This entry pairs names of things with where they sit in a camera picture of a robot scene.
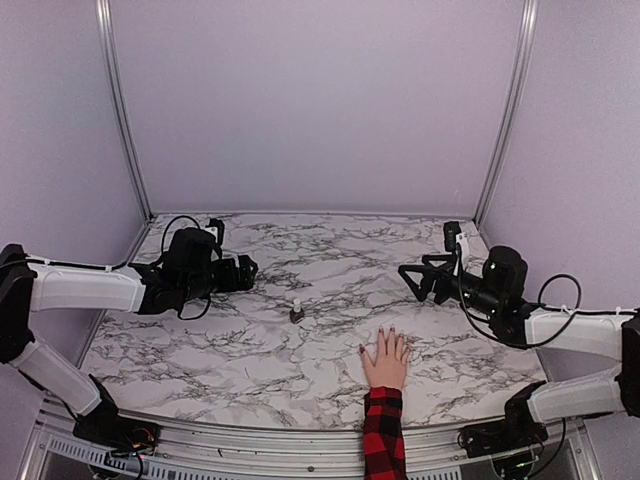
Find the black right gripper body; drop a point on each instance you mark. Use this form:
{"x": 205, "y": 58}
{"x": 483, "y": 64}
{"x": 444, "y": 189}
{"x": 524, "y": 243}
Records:
{"x": 444, "y": 275}

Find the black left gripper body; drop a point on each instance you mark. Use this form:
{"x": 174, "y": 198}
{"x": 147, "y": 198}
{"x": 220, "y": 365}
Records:
{"x": 228, "y": 282}

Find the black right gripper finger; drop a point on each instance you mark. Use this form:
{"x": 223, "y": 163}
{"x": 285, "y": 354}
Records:
{"x": 440, "y": 260}
{"x": 422, "y": 280}

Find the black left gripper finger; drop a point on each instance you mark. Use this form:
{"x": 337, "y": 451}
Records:
{"x": 246, "y": 280}
{"x": 246, "y": 264}

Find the red nail polish bottle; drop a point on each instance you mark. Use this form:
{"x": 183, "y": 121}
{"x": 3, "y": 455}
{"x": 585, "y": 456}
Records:
{"x": 296, "y": 316}

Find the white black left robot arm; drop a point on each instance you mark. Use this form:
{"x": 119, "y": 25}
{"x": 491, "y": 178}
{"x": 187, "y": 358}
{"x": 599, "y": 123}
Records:
{"x": 193, "y": 268}

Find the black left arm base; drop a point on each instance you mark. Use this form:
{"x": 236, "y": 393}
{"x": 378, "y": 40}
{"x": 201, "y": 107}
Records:
{"x": 126, "y": 437}

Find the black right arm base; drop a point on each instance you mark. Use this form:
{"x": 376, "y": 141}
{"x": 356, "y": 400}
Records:
{"x": 515, "y": 442}

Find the red black plaid sleeve forearm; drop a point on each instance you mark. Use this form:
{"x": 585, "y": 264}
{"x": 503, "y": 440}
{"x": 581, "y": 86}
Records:
{"x": 383, "y": 442}

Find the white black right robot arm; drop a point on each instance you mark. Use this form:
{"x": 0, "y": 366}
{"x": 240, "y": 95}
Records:
{"x": 495, "y": 308}

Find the bare human hand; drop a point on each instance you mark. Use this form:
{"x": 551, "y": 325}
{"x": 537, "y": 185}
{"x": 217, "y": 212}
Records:
{"x": 389, "y": 367}

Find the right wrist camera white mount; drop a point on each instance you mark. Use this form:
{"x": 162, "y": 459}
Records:
{"x": 456, "y": 243}

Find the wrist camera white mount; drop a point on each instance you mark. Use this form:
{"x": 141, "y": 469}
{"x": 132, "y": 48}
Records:
{"x": 456, "y": 243}
{"x": 216, "y": 227}

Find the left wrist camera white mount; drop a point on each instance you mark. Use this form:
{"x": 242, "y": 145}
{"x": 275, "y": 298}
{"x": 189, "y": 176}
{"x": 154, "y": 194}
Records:
{"x": 216, "y": 227}

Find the curved aluminium front rail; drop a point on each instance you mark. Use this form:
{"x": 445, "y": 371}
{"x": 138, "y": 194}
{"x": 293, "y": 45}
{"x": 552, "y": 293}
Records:
{"x": 189, "y": 450}

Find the right aluminium corner post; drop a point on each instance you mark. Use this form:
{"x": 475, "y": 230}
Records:
{"x": 515, "y": 92}

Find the aluminium corner post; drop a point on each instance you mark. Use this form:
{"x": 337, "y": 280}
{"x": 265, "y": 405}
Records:
{"x": 515, "y": 92}
{"x": 118, "y": 101}

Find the left aluminium corner post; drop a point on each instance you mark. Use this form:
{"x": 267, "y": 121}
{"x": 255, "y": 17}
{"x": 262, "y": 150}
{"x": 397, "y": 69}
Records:
{"x": 118, "y": 101}

